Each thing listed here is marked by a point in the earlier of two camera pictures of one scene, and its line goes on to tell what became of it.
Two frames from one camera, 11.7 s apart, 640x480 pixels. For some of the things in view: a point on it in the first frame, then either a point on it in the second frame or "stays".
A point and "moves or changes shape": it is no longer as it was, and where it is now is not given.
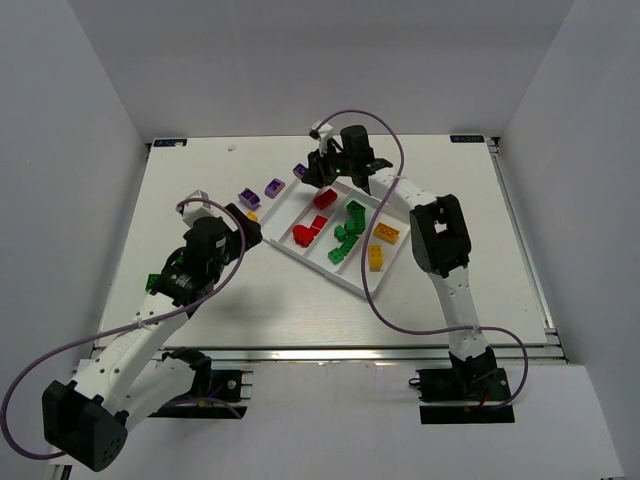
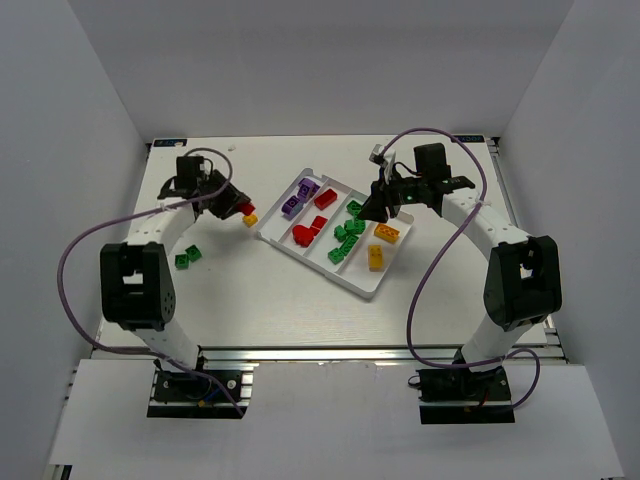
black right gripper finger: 319,169 to 377,200
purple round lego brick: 249,198 to 291,208
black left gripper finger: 233,247 to 223,212
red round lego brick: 303,235 stays
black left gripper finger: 250,230 to 226,189
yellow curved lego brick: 375,257 stays
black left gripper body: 240,232 to 226,201
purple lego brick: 299,170 moves or changes shape
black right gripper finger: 319,178 to 377,212
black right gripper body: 320,170 to 388,198
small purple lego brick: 275,187 to 307,189
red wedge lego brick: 318,223 stays
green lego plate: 349,243 stays
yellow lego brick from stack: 386,233 stays
